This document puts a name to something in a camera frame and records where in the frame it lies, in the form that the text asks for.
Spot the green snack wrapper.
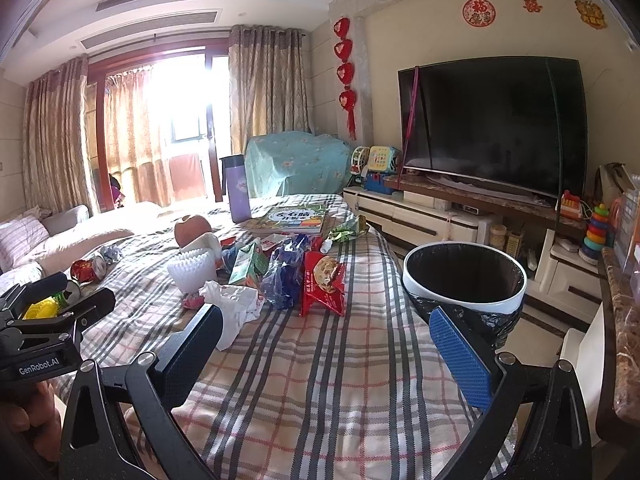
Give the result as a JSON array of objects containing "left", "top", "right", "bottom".
[{"left": 326, "top": 214, "right": 369, "bottom": 243}]

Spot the beige curtain right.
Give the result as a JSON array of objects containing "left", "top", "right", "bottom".
[{"left": 229, "top": 25, "right": 310, "bottom": 154}]

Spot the pink snack packet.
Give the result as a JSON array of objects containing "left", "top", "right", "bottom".
[{"left": 182, "top": 292, "right": 205, "bottom": 310}]

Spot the cartoon gold wall sticker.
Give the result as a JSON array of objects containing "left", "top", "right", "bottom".
[{"left": 575, "top": 0, "right": 608, "bottom": 30}]

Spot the person's left hand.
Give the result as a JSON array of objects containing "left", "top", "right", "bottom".
[{"left": 1, "top": 382, "right": 62, "bottom": 463}]

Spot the purple water bottle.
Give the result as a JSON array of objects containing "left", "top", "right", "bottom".
[{"left": 221, "top": 155, "right": 252, "bottom": 223}]

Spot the round red wall sticker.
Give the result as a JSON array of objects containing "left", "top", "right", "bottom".
[{"left": 462, "top": 0, "right": 497, "bottom": 28}]

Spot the white tissue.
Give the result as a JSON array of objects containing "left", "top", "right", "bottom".
[{"left": 198, "top": 281, "right": 264, "bottom": 351}]

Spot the teal cloth covered furniture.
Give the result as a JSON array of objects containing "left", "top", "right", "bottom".
[{"left": 245, "top": 131, "right": 354, "bottom": 198}]

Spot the black flat television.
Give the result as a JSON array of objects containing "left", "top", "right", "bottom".
[{"left": 398, "top": 56, "right": 588, "bottom": 197}]

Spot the white TV cabinet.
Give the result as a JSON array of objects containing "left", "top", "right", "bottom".
[{"left": 343, "top": 186, "right": 602, "bottom": 332}]

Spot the red toy telephone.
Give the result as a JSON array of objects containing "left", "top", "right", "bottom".
[{"left": 560, "top": 190, "right": 584, "bottom": 220}]

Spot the rainbow stacking ring toy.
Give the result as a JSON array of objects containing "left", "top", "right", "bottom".
[{"left": 578, "top": 203, "right": 610, "bottom": 266}]

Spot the beige curtain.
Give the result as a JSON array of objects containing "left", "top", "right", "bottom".
[
  {"left": 229, "top": 25, "right": 310, "bottom": 154},
  {"left": 22, "top": 56, "right": 100, "bottom": 214}
]

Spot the white trash bin black bag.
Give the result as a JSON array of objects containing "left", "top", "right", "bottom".
[{"left": 401, "top": 240, "right": 527, "bottom": 350}]

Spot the beige curtain left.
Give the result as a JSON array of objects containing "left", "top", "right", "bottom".
[{"left": 22, "top": 56, "right": 100, "bottom": 214}]

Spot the red crumpled can wrapper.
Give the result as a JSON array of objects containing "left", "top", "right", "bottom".
[{"left": 70, "top": 244, "right": 122, "bottom": 284}]

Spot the colourful children's book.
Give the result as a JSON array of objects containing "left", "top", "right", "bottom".
[{"left": 243, "top": 205, "right": 326, "bottom": 235}]

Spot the plaid blanket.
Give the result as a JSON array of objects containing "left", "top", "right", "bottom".
[{"left": 81, "top": 206, "right": 480, "bottom": 479}]

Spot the red snack bag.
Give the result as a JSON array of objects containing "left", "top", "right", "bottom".
[{"left": 300, "top": 252, "right": 346, "bottom": 316}]

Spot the red lantern string decoration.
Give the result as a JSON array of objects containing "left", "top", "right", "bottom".
[{"left": 333, "top": 16, "right": 357, "bottom": 141}]

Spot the red double happiness sticker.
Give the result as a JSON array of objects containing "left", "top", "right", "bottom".
[{"left": 523, "top": 0, "right": 544, "bottom": 13}]

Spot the green carton box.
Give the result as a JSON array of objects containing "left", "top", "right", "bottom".
[{"left": 228, "top": 240, "right": 269, "bottom": 289}]

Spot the white foam fruit net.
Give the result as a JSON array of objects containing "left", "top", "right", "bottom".
[{"left": 166, "top": 232, "right": 222, "bottom": 295}]

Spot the blue plastic bag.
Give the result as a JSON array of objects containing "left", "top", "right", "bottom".
[{"left": 262, "top": 234, "right": 311, "bottom": 310}]

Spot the red apple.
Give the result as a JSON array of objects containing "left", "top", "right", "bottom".
[{"left": 174, "top": 214, "right": 212, "bottom": 248}]

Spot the pink striped pillow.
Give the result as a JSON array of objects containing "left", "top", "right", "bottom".
[{"left": 0, "top": 216, "right": 49, "bottom": 272}]

